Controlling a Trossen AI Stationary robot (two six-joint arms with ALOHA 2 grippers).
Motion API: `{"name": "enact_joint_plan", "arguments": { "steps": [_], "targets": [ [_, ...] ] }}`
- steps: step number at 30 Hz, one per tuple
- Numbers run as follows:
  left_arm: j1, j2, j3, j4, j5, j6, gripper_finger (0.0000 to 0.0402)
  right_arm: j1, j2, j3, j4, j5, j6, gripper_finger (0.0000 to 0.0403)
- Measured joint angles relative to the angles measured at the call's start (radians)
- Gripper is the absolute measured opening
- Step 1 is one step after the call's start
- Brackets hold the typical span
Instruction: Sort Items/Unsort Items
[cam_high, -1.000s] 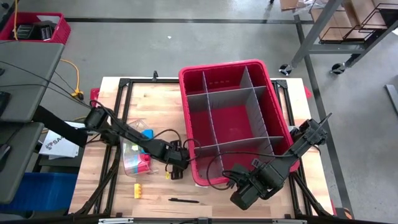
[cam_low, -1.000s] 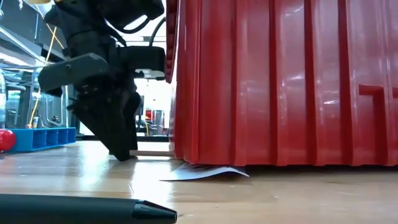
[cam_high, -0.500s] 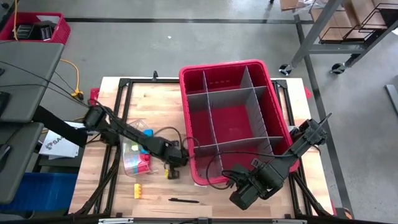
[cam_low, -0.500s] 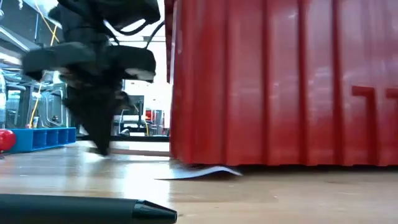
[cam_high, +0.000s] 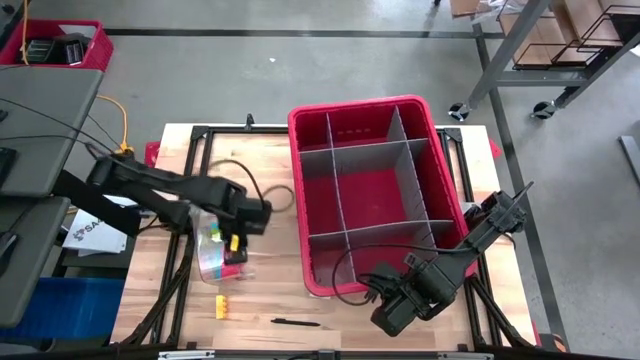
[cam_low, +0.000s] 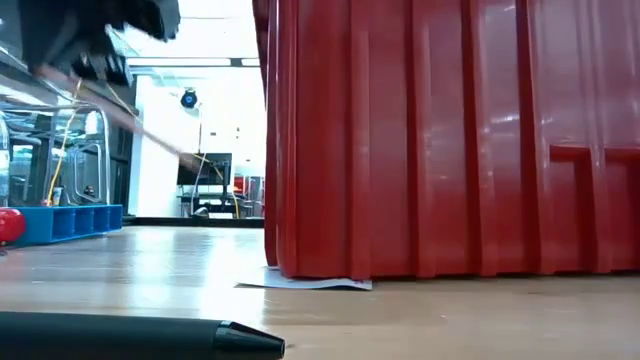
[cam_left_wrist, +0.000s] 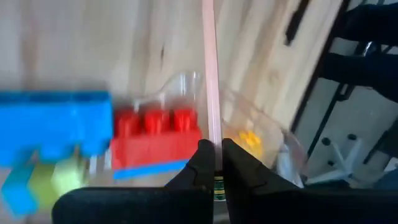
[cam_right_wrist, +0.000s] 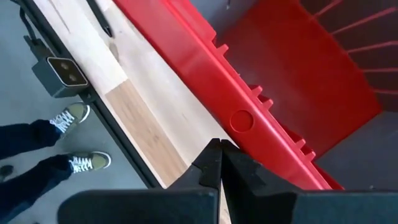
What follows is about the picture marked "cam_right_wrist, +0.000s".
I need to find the grey bladed tool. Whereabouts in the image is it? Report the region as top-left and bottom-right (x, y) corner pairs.
(85, 0), (114, 39)

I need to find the person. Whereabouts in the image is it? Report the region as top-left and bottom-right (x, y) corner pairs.
(0, 101), (112, 224)

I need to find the person's shoe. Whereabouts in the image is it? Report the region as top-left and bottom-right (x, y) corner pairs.
(67, 151), (112, 174)
(49, 101), (91, 135)

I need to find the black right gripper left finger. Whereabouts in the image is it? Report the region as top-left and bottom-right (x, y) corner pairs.
(57, 138), (223, 224)

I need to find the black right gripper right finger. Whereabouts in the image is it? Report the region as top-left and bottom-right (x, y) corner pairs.
(221, 139), (398, 224)

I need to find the large red plastic bin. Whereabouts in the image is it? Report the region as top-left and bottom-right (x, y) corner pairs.
(113, 0), (398, 191)

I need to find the black camera cable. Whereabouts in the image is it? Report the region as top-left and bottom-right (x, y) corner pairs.
(18, 6), (48, 60)

